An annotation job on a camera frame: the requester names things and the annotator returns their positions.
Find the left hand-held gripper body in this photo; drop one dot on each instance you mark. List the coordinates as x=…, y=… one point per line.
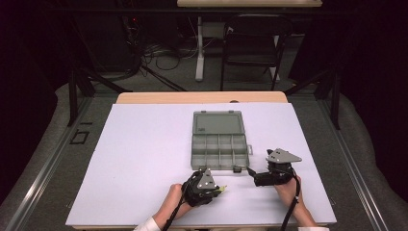
x=200, y=192

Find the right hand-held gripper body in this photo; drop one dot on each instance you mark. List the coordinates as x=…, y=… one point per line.
x=280, y=166

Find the yellow-green plastic clip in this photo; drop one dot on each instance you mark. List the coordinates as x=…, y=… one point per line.
x=222, y=188

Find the grey compartment storage box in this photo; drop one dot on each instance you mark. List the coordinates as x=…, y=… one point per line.
x=218, y=123

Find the person's left hand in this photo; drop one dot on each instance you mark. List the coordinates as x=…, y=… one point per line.
x=176, y=197

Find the person's right hand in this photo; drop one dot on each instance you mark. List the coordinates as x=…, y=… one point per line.
x=287, y=192

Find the white table mat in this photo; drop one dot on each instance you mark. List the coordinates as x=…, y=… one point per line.
x=144, y=154

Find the black metal stand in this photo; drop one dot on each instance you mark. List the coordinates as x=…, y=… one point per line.
x=73, y=96
x=335, y=99

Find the wooden table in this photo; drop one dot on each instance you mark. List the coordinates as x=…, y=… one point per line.
x=198, y=97

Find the black folding chair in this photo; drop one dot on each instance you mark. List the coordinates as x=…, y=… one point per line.
x=253, y=48

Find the desk with white leg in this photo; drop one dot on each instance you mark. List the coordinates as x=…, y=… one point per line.
x=199, y=48

